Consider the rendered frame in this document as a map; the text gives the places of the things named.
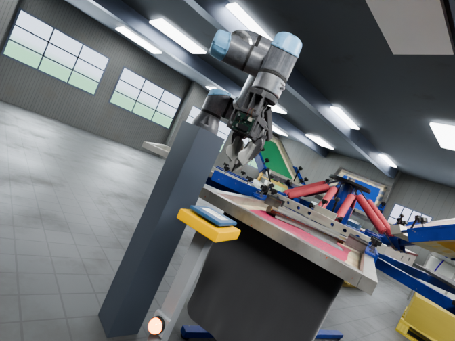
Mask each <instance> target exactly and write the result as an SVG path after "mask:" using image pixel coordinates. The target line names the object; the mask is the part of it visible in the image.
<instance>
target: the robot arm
mask: <svg viewBox="0 0 455 341"><path fill-rule="evenodd" d="M301 48H302V42H301V40H300V39H299V38H298V37H296V36H295V35H293V34H291V33H289V32H279V33H278V34H276V35H275V37H274V39H273V41H272V40H270V39H268V38H266V37H264V36H261V35H260V34H258V33H256V32H253V31H249V30H235V31H234V32H232V33H231V34H230V32H226V31H224V30H218V31H217V32H216V34H215V36H214V39H213V42H212V43H211V47H210V51H209V53H210V55H211V56H213V57H214V58H216V59H217V60H219V61H222V62H224V63H226V64H228V65H231V66H233V67H235V68H237V69H239V70H241V71H243V72H245V73H247V74H249V76H248V78H247V80H246V82H245V84H244V86H243V89H242V91H241V93H240V95H239V96H238V97H236V98H235V99H234V98H231V94H230V93H228V92H227V91H224V90H221V89H211V90H210V91H209V94H208V95H207V98H206V99H205V102H204V104H203V107H202V109H201V111H200V113H199V114H198V116H197V117H196V118H195V119H194V120H193V121H192V124H194V125H196V126H199V127H202V128H203V129H205V130H207V131H209V132H211V133H213V134H215V135H217V134H218V129H219V121H220V119H221V117H223V118H225V119H227V120H229V121H228V123H227V127H228V128H230V129H231V130H233V134H232V144H231V145H229V146H227V147H226V150H225V153H226V155H227V156H228V157H229V159H230V161H229V164H230V171H231V172H233V173H235V172H237V171H239V170H240V169H242V168H243V167H245V166H246V165H247V164H248V163H249V162H250V161H251V160H252V159H254V158H255V157H256V156H257V155H258V154H259V153H260V151H261V150H262V149H263V146H264V145H265V141H270V139H271V138H272V137H273V135H272V107H271V106H275V105H276V102H277V100H278V99H279V98H280V95H281V93H282V91H283V90H285V84H286V82H287V80H288V78H289V76H290V74H291V72H292V70H293V67H294V65H295V63H296V61H297V58H299V54H300V51H301ZM230 121H232V124H231V123H230ZM246 138H249V139H251V141H249V142H248V143H247V144H246V145H245V143H244V142H243V140H242V139H246ZM237 162H238V163H237Z"/></svg>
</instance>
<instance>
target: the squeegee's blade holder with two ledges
mask: <svg viewBox="0 0 455 341"><path fill-rule="evenodd" d="M278 211H280V212H282V213H284V214H287V215H289V216H291V217H293V218H296V219H298V220H300V221H303V222H304V223H307V224H309V225H312V226H314V227H317V228H318V229H321V230H323V231H325V232H328V233H330V234H332V235H335V236H337V237H339V236H340V233H339V232H337V231H334V230H332V229H330V228H327V227H325V226H323V225H321V224H319V223H316V222H314V221H311V220H309V219H307V218H305V217H302V216H301V215H298V214H296V213H293V212H291V211H289V210H287V209H285V208H282V207H280V206H279V207H278ZM274 218H276V219H279V220H281V221H284V222H285V223H288V224H290V225H293V226H295V227H297V228H299V229H302V230H304V231H310V232H312V233H314V234H316V235H318V236H320V237H323V238H324V239H326V240H328V241H331V242H333V243H335V244H337V242H338V240H337V239H335V238H333V237H330V236H329V235H326V234H324V233H322V232H319V231H317V230H315V229H312V228H311V227H308V226H306V225H303V224H301V223H298V222H296V221H294V220H292V219H290V218H287V217H285V216H283V215H281V214H278V213H276V215H275V217H274Z"/></svg>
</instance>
